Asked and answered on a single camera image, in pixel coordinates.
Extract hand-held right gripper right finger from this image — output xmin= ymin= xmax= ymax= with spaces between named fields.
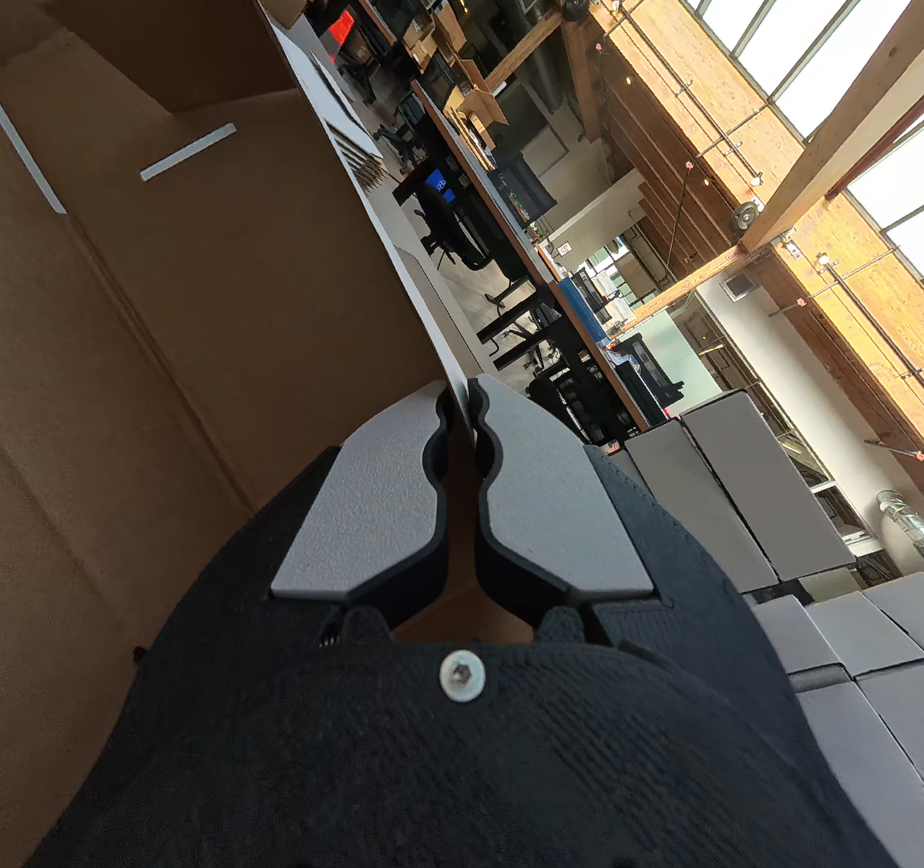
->
xmin=467 ymin=375 xmax=656 ymax=631

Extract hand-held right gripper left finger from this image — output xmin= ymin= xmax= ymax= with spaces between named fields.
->
xmin=269 ymin=379 xmax=457 ymax=629

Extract white cardboard box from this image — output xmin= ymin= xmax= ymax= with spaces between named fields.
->
xmin=0 ymin=0 xmax=535 ymax=868

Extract blue flat box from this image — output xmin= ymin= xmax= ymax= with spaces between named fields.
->
xmin=558 ymin=272 xmax=602 ymax=339

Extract open brown cardboard box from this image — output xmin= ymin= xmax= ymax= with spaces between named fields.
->
xmin=440 ymin=58 xmax=510 ymax=150

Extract black mesh office chair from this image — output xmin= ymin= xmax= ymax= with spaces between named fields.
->
xmin=393 ymin=152 xmax=558 ymax=271
xmin=527 ymin=332 xmax=684 ymax=444

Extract grey wood-edged desk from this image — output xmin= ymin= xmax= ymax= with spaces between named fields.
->
xmin=335 ymin=0 xmax=550 ymax=284
xmin=476 ymin=243 xmax=651 ymax=432

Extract stack of white folded boxes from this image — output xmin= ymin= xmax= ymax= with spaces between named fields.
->
xmin=606 ymin=390 xmax=924 ymax=868

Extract stack of flat cardboard sheets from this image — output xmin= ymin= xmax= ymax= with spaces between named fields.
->
xmin=309 ymin=51 xmax=385 ymax=194

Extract silver air duct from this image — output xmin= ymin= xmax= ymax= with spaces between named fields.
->
xmin=875 ymin=489 xmax=924 ymax=545

